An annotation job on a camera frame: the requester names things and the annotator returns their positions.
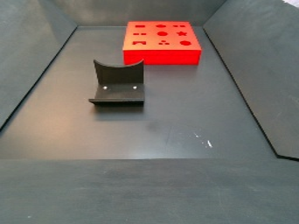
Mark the red shape sorter block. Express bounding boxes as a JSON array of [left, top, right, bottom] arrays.
[[123, 21, 202, 65]]

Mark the black curved holder stand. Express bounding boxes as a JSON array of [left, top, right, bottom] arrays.
[[88, 60, 145, 105]]

